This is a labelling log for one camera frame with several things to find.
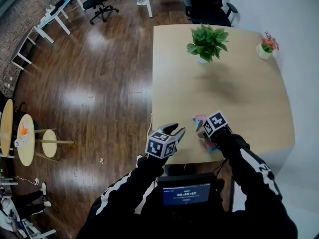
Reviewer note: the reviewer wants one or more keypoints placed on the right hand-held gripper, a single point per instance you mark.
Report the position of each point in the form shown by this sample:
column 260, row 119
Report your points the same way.
column 215, row 123

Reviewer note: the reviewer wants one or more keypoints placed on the person's left forearm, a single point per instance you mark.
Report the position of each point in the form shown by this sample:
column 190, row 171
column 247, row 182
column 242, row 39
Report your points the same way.
column 124, row 198

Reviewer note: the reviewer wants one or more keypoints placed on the chest-mounted screen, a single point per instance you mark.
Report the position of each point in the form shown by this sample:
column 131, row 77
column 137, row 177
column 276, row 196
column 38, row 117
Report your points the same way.
column 187, row 192

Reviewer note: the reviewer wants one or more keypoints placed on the person's right forearm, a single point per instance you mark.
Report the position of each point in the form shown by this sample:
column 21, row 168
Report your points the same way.
column 259, row 183

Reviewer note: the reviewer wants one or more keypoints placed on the red flower potted plant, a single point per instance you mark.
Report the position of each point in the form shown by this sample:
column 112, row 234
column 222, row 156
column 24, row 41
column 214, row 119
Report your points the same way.
column 266, row 46

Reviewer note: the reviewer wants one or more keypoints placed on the low white frame table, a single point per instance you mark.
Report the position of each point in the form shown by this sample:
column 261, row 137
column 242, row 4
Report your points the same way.
column 21, row 48

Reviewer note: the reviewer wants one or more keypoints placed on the white slatted frame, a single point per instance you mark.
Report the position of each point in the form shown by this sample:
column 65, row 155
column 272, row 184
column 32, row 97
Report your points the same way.
column 37, row 230

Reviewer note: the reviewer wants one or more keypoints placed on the white desk with blue top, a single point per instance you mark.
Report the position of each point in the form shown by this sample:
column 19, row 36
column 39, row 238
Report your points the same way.
column 57, row 11

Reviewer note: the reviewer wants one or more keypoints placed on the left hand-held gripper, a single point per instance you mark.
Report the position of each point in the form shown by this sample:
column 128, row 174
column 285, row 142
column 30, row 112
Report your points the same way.
column 159, row 146

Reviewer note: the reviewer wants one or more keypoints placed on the orange item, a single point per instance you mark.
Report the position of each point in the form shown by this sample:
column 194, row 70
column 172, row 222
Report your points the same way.
column 23, row 129

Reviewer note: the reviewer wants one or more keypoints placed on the small white item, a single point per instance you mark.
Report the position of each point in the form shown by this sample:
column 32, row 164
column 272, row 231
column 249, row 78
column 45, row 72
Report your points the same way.
column 21, row 141

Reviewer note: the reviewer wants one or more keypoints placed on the green potted plant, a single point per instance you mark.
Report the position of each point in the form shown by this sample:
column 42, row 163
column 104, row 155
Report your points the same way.
column 208, row 42

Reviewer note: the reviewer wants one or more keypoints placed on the small white floor scrap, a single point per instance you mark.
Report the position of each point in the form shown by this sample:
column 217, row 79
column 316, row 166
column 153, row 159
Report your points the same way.
column 102, row 160

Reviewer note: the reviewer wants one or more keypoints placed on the round wooden stool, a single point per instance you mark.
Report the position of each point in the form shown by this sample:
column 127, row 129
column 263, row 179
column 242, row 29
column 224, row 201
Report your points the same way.
column 49, row 143

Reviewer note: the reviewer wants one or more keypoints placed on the round wooden table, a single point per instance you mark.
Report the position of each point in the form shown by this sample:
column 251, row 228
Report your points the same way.
column 6, row 128
column 26, row 148

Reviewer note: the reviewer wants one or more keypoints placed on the light wooden table white legs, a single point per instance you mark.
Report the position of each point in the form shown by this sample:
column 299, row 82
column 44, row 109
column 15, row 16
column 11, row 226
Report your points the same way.
column 224, row 93

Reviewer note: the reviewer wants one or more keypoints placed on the black high-back office chair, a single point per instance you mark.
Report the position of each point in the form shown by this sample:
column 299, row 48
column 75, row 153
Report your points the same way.
column 207, row 4

